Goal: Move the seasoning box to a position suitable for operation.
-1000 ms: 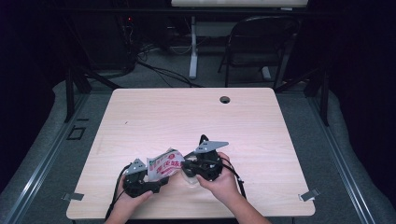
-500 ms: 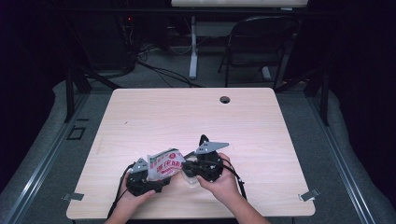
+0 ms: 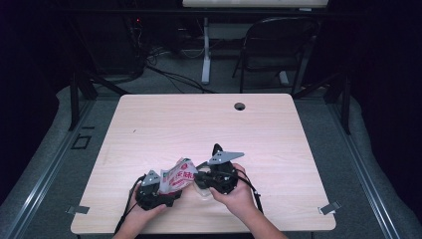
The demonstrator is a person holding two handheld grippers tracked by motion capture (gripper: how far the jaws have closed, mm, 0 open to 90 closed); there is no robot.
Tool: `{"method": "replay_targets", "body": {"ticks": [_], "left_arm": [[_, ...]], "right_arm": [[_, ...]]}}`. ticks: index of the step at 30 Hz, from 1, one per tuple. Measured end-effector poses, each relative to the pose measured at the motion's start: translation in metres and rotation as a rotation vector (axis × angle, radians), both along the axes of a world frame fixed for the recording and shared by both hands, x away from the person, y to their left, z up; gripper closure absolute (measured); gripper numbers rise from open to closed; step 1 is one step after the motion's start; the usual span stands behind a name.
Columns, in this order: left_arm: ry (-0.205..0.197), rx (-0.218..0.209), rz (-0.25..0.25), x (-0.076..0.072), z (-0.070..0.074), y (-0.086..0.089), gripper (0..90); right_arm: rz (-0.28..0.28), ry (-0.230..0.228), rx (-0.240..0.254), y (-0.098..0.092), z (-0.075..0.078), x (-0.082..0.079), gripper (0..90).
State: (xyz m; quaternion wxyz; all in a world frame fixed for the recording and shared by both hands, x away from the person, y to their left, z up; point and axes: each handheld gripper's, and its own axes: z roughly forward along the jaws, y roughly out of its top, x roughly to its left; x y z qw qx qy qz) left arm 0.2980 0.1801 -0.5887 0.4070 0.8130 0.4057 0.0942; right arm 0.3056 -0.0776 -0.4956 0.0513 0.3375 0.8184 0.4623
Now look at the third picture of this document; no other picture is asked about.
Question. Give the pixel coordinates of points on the aluminium floor rail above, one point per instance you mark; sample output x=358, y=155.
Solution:
x=361, y=172
x=49, y=166

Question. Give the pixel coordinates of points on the red and white plastic bag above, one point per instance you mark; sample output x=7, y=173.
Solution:
x=177, y=177

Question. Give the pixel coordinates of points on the clear jar with black lid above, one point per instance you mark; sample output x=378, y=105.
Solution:
x=205, y=194

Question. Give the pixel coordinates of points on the black folding chair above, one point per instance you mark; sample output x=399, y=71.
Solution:
x=275, y=40

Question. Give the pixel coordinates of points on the person's left hand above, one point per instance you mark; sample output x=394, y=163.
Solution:
x=142, y=217

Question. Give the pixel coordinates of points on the grey tape strip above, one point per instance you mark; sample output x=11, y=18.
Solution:
x=329, y=208
x=78, y=209

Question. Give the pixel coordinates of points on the white desk with white legs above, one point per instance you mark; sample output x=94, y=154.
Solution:
x=206, y=49

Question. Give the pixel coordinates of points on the dark equipment with red light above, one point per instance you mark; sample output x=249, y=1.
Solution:
x=116, y=43

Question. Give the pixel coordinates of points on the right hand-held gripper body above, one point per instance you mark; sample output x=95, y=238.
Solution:
x=224, y=176

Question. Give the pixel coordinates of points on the person's right hand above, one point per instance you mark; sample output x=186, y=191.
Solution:
x=240, y=199

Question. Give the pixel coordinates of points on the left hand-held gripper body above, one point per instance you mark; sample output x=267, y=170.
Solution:
x=149, y=197

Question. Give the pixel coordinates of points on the black metal stand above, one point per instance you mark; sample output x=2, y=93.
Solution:
x=346, y=106
x=74, y=99

